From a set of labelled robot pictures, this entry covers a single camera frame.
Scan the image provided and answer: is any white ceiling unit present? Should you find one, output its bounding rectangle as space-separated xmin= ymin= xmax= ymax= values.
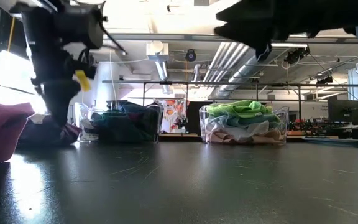
xmin=145 ymin=40 xmax=170 ymax=62

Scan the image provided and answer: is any dark teal towel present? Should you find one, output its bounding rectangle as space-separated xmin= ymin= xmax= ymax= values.
xmin=96 ymin=119 xmax=157 ymax=142
xmin=91 ymin=111 xmax=130 ymax=122

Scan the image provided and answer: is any cluttered workbench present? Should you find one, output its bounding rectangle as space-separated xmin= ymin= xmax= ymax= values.
xmin=287 ymin=119 xmax=358 ymax=140

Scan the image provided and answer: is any black panel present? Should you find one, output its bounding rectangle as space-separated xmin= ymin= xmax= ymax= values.
xmin=186 ymin=101 xmax=205 ymax=137

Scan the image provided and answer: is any beige towel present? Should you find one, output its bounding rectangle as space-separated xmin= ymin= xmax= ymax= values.
xmin=206 ymin=129 xmax=287 ymax=144

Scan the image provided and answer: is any black ceiling spotlight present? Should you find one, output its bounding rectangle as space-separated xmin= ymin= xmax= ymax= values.
xmin=315 ymin=75 xmax=334 ymax=85
xmin=283 ymin=46 xmax=310 ymax=65

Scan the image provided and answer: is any black round ceiling lamp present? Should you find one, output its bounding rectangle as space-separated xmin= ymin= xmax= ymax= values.
xmin=185 ymin=49 xmax=198 ymax=62

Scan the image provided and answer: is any lime green towel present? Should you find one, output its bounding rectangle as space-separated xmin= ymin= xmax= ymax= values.
xmin=205 ymin=99 xmax=273 ymax=118

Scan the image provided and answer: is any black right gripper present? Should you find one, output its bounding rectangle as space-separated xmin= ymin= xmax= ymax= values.
xmin=214 ymin=0 xmax=358 ymax=62

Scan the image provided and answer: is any black pipe railing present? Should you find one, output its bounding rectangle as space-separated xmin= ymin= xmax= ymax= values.
xmin=103 ymin=80 xmax=358 ymax=138

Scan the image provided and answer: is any silver ceiling duct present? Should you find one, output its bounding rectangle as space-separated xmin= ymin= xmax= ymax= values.
xmin=216 ymin=42 xmax=288 ymax=99

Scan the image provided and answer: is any clear plastic bin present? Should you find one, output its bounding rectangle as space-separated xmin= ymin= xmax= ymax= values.
xmin=199 ymin=105 xmax=290 ymax=146
xmin=73 ymin=101 xmax=164 ymax=143

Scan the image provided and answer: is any purple towel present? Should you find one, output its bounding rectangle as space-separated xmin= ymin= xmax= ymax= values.
xmin=17 ymin=113 xmax=82 ymax=147

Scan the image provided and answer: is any grey overhead rig beam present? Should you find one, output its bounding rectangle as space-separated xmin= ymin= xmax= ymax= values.
xmin=103 ymin=33 xmax=358 ymax=44

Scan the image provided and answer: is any white towel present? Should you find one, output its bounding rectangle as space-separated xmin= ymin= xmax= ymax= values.
xmin=206 ymin=119 xmax=270 ymax=142

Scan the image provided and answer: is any large bright window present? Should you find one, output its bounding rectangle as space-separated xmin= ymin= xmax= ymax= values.
xmin=0 ymin=49 xmax=48 ymax=114

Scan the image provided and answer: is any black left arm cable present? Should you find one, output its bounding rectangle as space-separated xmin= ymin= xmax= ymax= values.
xmin=99 ymin=15 xmax=127 ymax=55

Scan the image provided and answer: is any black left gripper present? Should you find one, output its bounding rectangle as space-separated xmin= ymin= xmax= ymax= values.
xmin=31 ymin=46 xmax=98 ymax=127

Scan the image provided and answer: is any floral poster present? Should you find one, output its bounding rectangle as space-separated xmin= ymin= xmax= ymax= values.
xmin=154 ymin=98 xmax=190 ymax=134

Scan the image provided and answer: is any yellow hanging strap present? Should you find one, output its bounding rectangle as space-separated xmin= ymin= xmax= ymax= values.
xmin=7 ymin=17 xmax=16 ymax=52

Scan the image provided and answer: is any yellow tape tag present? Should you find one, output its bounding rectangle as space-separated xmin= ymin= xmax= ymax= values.
xmin=75 ymin=70 xmax=92 ymax=93

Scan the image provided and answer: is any light blue towel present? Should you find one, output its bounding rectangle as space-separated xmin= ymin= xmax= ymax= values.
xmin=208 ymin=113 xmax=281 ymax=128

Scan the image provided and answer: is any dark computer monitor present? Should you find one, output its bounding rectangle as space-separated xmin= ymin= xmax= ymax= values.
xmin=327 ymin=98 xmax=358 ymax=125

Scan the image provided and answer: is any black aluminium table frame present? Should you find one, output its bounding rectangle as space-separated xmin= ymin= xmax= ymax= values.
xmin=158 ymin=133 xmax=358 ymax=149

